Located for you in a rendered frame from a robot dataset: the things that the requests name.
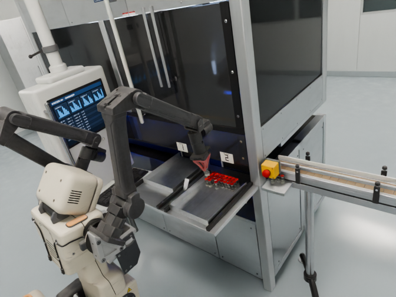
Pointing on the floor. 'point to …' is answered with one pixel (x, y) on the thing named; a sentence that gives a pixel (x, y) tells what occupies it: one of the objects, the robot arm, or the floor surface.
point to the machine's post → (253, 131)
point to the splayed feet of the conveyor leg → (309, 277)
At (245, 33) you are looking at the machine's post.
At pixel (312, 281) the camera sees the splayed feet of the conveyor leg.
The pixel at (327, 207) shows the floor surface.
